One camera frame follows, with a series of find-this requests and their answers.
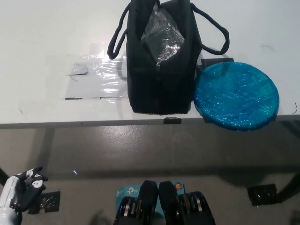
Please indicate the blue plastic-wrapped plate stack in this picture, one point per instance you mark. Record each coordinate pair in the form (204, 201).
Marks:
(236, 96)

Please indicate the teal tp-link box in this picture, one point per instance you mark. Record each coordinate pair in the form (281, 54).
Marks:
(127, 191)

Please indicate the black floor tape square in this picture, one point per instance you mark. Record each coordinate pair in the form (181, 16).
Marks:
(262, 194)
(50, 201)

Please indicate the black tape patch on table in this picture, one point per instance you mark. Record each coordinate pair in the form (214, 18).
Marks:
(206, 62)

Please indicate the black fabric lunch bag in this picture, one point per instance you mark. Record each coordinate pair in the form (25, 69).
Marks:
(164, 89)

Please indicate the clear tape sheet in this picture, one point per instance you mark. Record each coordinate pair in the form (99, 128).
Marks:
(103, 77)

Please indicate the grey tape piece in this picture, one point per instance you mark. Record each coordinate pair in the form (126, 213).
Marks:
(77, 69)

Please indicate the black table leg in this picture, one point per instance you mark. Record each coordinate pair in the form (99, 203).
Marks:
(289, 185)
(2, 177)

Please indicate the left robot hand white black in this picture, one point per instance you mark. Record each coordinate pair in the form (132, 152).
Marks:
(28, 192)

